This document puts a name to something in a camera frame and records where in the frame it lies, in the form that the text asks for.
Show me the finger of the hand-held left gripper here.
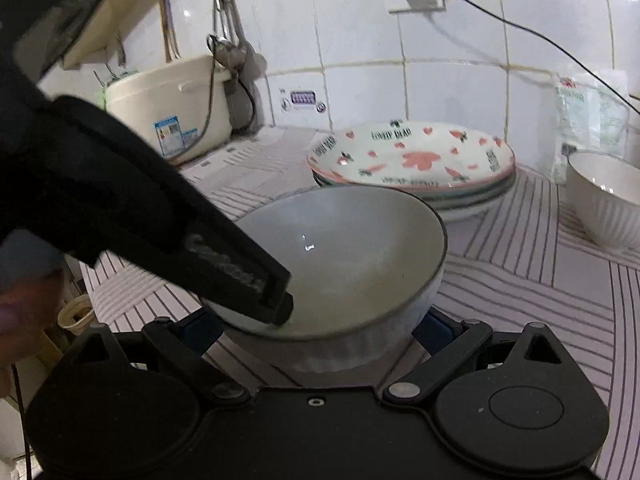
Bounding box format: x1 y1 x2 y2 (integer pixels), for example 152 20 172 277
182 225 294 326

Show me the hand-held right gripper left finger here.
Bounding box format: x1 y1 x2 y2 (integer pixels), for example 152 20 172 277
70 310 252 404

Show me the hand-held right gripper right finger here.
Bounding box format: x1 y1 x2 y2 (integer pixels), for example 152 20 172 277
382 310 567 404

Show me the white ribbed bowl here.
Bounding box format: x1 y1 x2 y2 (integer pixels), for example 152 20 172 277
567 152 640 252
202 185 448 374

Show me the pink patterned plate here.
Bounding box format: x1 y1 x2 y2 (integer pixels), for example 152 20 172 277
307 121 517 192

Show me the person's left hand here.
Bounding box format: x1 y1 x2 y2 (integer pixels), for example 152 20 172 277
0 232 66 346

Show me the white rice cooker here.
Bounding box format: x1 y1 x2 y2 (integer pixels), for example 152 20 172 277
107 55 234 167

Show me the striped tablecloth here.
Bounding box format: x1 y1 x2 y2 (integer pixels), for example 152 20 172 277
80 127 640 411

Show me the wooden spatula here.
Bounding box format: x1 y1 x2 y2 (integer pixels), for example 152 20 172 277
158 0 182 62

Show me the hanging metal ladle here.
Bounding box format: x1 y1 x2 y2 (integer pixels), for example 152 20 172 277
207 0 257 70

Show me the white seasoning bag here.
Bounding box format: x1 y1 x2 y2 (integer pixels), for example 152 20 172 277
552 67 632 184

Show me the beige wall cabinet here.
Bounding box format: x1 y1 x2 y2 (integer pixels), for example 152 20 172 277
59 0 168 70

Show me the black rice cooker cable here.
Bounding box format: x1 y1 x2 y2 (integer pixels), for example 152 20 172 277
199 35 258 137

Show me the small wall sticker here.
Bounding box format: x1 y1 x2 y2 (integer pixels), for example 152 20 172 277
279 87 329 114

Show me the black adapter cable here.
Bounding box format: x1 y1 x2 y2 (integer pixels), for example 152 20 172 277
419 0 640 107

